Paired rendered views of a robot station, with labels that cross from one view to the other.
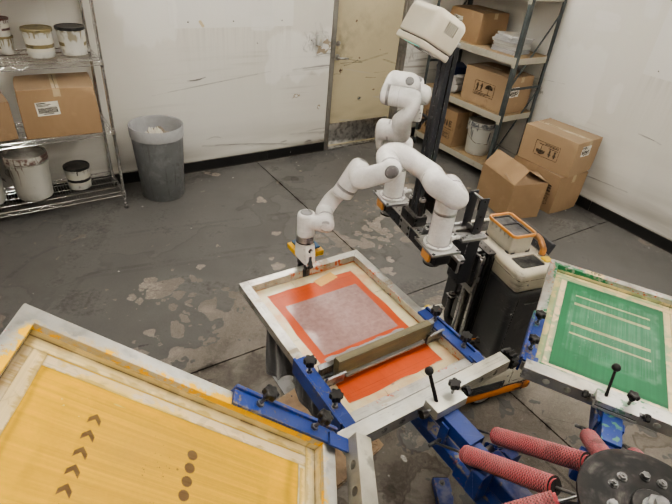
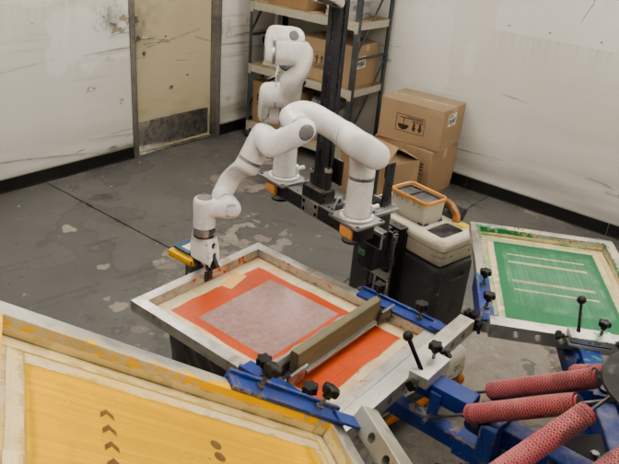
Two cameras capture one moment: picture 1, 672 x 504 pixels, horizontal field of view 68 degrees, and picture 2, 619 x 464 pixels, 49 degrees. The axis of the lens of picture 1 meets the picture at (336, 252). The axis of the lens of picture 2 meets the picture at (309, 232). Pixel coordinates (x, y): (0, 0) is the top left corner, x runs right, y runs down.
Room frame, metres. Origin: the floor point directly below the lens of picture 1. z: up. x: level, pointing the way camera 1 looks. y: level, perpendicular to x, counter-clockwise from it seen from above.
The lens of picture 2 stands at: (-0.26, 0.40, 2.17)
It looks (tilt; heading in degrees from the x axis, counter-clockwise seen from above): 26 degrees down; 343
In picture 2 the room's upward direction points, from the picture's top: 5 degrees clockwise
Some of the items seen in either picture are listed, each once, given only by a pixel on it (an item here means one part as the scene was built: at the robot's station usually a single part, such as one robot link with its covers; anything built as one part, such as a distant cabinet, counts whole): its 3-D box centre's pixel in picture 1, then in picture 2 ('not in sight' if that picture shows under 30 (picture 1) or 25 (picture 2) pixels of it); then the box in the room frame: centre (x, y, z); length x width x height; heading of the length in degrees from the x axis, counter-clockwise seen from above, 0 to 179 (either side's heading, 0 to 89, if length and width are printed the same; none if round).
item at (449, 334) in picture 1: (446, 337); (396, 315); (1.41, -0.45, 0.98); 0.30 x 0.05 x 0.07; 36
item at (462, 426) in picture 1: (455, 424); (444, 391); (0.98, -0.41, 1.02); 0.17 x 0.06 x 0.05; 36
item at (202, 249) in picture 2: (304, 248); (204, 245); (1.75, 0.13, 1.09); 0.10 x 0.07 x 0.11; 36
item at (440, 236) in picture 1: (444, 227); (361, 196); (1.82, -0.44, 1.21); 0.16 x 0.13 x 0.15; 114
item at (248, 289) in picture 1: (351, 323); (285, 319); (1.44, -0.08, 0.97); 0.79 x 0.58 x 0.04; 36
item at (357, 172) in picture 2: (449, 195); (365, 156); (1.81, -0.43, 1.37); 0.13 x 0.10 x 0.16; 7
